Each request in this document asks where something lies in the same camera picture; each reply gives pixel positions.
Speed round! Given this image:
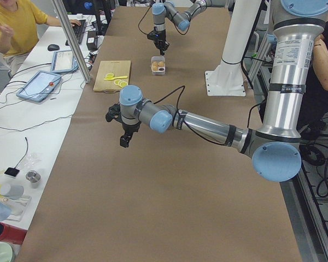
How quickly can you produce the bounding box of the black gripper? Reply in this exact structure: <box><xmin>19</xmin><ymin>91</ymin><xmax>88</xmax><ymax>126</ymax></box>
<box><xmin>120</xmin><ymin>122</ymin><xmax>141</xmax><ymax>148</ymax></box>
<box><xmin>154</xmin><ymin>31</ymin><xmax>169</xmax><ymax>55</ymax></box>

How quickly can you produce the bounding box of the clear plastic egg box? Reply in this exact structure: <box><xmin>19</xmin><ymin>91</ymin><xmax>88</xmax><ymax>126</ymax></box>
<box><xmin>151</xmin><ymin>56</ymin><xmax>166</xmax><ymax>75</ymax></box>

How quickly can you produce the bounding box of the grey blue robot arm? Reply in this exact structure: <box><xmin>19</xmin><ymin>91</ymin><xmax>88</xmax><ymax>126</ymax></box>
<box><xmin>147</xmin><ymin>0</ymin><xmax>235</xmax><ymax>56</ymax></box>
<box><xmin>117</xmin><ymin>1</ymin><xmax>328</xmax><ymax>182</ymax></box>

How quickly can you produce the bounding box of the wooden cutting board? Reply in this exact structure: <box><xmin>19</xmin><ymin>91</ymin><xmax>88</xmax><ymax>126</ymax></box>
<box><xmin>93</xmin><ymin>60</ymin><xmax>131</xmax><ymax>93</ymax></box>

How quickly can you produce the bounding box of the lemon slice top pair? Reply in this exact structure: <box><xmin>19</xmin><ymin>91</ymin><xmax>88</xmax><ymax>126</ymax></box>
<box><xmin>105</xmin><ymin>73</ymin><xmax>115</xmax><ymax>80</ymax></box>

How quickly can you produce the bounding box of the black keyboard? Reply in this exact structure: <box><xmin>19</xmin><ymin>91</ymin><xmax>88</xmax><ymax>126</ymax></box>
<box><xmin>72</xmin><ymin>20</ymin><xmax>87</xmax><ymax>45</ymax></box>

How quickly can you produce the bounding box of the blue teach pendant far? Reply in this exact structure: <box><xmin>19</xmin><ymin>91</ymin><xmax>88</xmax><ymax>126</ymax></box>
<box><xmin>50</xmin><ymin>50</ymin><xmax>78</xmax><ymax>74</ymax></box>

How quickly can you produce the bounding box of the blue teach pendant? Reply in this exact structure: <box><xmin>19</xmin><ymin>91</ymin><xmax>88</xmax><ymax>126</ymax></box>
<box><xmin>16</xmin><ymin>70</ymin><xmax>62</xmax><ymax>103</ymax></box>
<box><xmin>50</xmin><ymin>50</ymin><xmax>78</xmax><ymax>74</ymax></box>

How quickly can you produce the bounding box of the steel cylinder cup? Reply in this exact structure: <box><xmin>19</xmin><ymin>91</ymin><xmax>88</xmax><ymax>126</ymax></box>
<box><xmin>25</xmin><ymin>170</ymin><xmax>41</xmax><ymax>188</ymax></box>

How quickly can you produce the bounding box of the blue teach pendant near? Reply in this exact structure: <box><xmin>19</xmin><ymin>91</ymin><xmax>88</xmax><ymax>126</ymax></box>
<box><xmin>16</xmin><ymin>70</ymin><xmax>62</xmax><ymax>103</ymax></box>

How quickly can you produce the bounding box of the black computer mouse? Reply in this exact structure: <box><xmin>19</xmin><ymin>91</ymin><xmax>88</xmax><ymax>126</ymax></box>
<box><xmin>47</xmin><ymin>44</ymin><xmax>60</xmax><ymax>51</ymax></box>

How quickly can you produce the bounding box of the black square sensor pad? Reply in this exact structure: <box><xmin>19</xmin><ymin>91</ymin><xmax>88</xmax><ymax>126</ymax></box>
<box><xmin>4</xmin><ymin>167</ymin><xmax>20</xmax><ymax>177</ymax></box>

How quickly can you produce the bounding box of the grey cup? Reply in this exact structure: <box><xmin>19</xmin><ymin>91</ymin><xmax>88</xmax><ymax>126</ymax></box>
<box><xmin>0</xmin><ymin>183</ymin><xmax>24</xmax><ymax>200</ymax></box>

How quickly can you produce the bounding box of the person in yellow shirt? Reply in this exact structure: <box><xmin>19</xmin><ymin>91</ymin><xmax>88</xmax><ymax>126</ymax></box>
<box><xmin>0</xmin><ymin>0</ymin><xmax>83</xmax><ymax>76</ymax></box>

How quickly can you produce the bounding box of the red cylinder cup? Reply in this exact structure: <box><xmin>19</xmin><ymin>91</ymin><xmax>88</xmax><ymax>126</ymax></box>
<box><xmin>0</xmin><ymin>222</ymin><xmax>27</xmax><ymax>245</ymax></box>

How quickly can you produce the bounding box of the person in black clothes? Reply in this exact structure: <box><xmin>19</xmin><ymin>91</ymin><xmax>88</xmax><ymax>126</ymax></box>
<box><xmin>297</xmin><ymin>21</ymin><xmax>328</xmax><ymax>130</ymax></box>

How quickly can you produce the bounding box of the green bowl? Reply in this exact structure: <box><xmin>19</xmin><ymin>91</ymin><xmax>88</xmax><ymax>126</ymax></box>
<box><xmin>0</xmin><ymin>243</ymin><xmax>15</xmax><ymax>262</ymax></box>

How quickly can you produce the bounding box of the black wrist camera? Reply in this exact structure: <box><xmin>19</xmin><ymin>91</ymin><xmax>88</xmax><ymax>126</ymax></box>
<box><xmin>105</xmin><ymin>103</ymin><xmax>122</xmax><ymax>123</ymax></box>
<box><xmin>147</xmin><ymin>30</ymin><xmax>160</xmax><ymax>41</ymax></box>

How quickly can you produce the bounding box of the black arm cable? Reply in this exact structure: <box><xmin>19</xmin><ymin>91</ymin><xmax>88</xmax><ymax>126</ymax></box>
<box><xmin>152</xmin><ymin>85</ymin><xmax>236</xmax><ymax>145</ymax></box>

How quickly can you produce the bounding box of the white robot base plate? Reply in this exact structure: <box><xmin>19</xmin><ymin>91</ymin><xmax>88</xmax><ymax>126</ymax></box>
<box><xmin>204</xmin><ymin>69</ymin><xmax>246</xmax><ymax>97</ymax></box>

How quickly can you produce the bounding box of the aluminium frame post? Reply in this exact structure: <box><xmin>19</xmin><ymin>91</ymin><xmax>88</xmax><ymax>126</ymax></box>
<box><xmin>51</xmin><ymin>0</ymin><xmax>91</xmax><ymax>84</ymax></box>

